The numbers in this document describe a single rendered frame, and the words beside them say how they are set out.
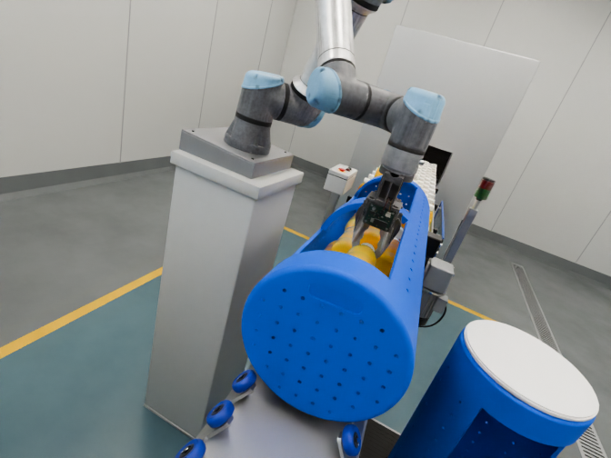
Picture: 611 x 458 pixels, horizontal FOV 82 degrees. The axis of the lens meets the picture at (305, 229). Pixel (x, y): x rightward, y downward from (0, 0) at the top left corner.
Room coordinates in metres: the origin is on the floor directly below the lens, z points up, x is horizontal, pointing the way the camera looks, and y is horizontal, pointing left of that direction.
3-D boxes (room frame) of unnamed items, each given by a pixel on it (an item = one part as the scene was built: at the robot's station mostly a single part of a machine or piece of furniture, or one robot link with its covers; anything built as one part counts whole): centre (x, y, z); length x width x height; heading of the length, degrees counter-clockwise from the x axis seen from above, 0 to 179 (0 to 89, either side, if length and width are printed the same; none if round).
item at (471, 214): (1.73, -0.77, 0.55); 0.04 x 0.04 x 1.10; 76
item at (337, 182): (1.71, -0.10, 1.05); 0.20 x 0.10 x 0.10; 166
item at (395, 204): (0.71, -0.14, 1.28); 0.09 x 0.08 x 0.12; 166
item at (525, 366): (0.66, -0.56, 1.03); 0.28 x 0.28 x 0.01
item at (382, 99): (0.79, -0.08, 1.44); 0.11 x 0.11 x 0.08; 30
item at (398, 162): (0.72, -0.15, 1.36); 0.08 x 0.08 x 0.05
